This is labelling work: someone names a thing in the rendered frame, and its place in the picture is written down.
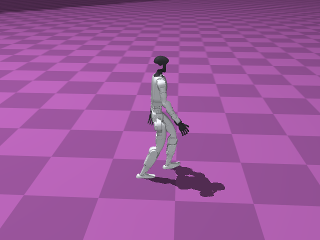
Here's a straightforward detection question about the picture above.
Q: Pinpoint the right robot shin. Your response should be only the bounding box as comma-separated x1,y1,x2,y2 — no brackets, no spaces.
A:
140,150,160,176

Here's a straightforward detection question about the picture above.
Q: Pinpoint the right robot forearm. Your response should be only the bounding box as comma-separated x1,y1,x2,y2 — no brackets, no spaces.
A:
164,101,181,124

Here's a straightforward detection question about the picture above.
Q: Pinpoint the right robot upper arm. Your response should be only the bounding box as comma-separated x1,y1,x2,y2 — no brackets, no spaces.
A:
157,79,168,108

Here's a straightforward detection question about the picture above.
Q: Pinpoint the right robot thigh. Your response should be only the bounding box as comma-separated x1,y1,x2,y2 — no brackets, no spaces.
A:
148,118,167,155

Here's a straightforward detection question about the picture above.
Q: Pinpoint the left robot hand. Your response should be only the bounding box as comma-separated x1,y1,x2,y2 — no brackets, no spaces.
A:
147,108,154,125

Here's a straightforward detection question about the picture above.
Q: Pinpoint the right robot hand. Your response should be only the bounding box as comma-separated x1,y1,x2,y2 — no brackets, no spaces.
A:
174,118,189,136

